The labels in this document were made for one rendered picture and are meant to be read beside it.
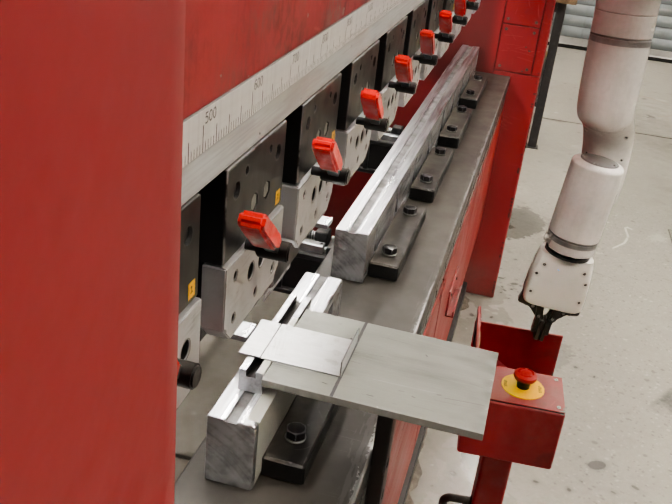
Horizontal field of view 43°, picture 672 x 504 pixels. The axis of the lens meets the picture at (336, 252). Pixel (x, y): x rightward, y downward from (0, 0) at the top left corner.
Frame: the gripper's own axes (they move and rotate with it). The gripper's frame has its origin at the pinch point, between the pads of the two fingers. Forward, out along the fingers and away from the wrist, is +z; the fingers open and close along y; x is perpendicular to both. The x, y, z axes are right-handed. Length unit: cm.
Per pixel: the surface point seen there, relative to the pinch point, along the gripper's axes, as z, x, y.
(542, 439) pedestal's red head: 12.2, -15.2, 3.3
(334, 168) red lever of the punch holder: -40, -53, -36
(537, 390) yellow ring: 6.3, -10.3, 0.9
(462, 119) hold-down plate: -4, 98, -19
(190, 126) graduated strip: -52, -80, -43
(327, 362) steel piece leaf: -13, -46, -32
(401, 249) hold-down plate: -3.7, 9.2, -26.9
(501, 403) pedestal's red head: 7.5, -15.0, -4.9
